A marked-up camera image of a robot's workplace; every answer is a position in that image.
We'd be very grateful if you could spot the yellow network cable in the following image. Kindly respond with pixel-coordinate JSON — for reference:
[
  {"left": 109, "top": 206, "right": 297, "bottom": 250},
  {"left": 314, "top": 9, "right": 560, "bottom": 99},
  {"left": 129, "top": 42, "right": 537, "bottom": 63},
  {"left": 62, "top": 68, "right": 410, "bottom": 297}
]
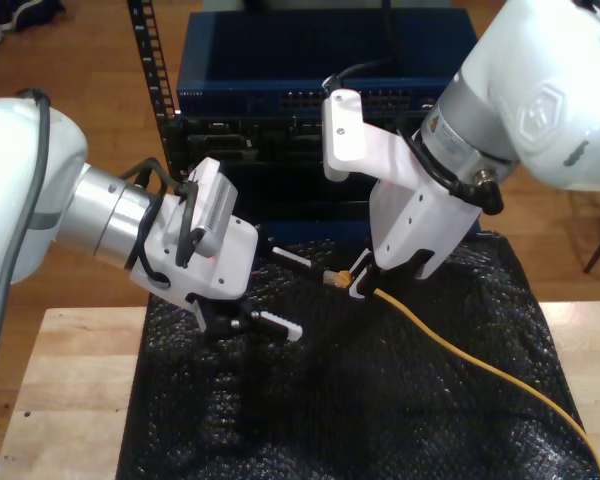
[{"left": 322, "top": 268, "right": 600, "bottom": 480}]

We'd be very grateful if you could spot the blue base box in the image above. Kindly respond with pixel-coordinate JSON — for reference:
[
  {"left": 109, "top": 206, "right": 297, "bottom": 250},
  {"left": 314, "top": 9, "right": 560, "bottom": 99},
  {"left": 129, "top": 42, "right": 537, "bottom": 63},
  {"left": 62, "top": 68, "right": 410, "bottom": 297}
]
[{"left": 249, "top": 219, "right": 482, "bottom": 246}]

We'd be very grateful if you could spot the black bubble-wrap mat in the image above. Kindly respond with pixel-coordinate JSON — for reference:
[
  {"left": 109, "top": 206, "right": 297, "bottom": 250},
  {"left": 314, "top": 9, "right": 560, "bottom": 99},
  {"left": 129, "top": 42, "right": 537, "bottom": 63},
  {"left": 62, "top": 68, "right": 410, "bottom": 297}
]
[{"left": 114, "top": 232, "right": 600, "bottom": 480}]

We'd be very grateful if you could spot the black rack server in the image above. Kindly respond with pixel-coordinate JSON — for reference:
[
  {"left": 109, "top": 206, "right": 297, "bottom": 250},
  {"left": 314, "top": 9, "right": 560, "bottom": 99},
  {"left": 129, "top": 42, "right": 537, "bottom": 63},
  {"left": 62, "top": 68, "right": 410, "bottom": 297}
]
[{"left": 179, "top": 115, "right": 421, "bottom": 166}]

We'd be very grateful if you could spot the blue network switch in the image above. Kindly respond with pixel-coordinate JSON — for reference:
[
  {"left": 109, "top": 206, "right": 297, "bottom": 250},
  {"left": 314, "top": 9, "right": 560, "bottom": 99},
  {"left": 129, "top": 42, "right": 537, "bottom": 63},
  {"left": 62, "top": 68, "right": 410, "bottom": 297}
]
[{"left": 175, "top": 9, "right": 481, "bottom": 119}]

